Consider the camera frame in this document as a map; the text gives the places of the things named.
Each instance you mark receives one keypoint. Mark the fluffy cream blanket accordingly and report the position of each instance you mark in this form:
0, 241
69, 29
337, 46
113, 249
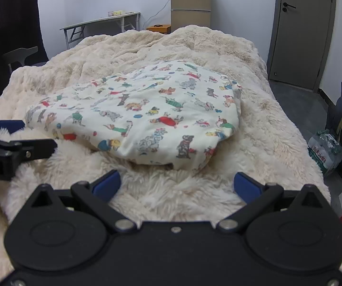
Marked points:
189, 44

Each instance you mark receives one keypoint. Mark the grey chair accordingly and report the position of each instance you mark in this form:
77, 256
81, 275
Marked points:
19, 54

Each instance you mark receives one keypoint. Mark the gold refrigerator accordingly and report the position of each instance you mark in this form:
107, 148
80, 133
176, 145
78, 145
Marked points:
190, 0

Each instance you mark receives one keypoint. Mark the black curtain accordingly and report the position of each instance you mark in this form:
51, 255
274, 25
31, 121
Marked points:
10, 12

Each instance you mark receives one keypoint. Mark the pale yellow box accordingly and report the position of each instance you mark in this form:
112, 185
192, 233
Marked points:
115, 13

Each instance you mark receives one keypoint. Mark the orange box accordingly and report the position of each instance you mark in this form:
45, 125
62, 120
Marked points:
159, 29

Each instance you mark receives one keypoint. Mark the dog print cream garment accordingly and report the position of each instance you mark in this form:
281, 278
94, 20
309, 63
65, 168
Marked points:
159, 110

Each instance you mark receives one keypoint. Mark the water bottle pack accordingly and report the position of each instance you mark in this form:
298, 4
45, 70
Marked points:
325, 152

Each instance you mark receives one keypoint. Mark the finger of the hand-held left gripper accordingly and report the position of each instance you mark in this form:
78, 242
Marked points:
37, 149
10, 125

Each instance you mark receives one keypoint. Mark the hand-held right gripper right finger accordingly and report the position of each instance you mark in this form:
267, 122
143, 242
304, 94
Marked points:
247, 186

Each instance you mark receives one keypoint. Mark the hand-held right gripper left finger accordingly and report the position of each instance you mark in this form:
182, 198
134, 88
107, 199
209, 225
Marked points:
107, 183

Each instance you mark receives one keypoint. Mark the grey folding table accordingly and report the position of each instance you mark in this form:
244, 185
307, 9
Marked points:
99, 20

